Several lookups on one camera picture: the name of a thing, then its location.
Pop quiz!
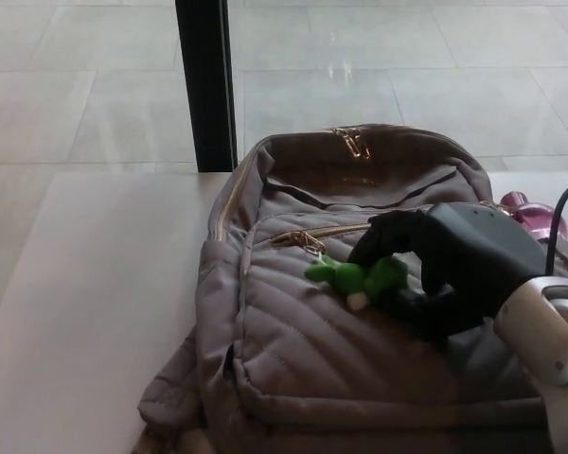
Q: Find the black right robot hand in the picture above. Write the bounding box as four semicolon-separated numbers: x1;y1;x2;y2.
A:
346;203;548;342

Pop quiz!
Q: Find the green plush frog keychain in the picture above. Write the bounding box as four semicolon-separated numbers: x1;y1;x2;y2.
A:
304;243;408;312

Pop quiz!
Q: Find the grey quilted backpack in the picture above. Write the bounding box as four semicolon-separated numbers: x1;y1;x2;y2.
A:
131;123;568;454

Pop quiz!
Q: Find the pink water bottle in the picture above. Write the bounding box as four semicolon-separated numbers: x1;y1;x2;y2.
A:
500;190;568;240

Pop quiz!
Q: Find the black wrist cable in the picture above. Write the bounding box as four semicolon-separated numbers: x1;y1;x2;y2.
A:
545;175;568;278

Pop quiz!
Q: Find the black window frame post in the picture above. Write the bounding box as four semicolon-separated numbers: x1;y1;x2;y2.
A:
174;0;240;174

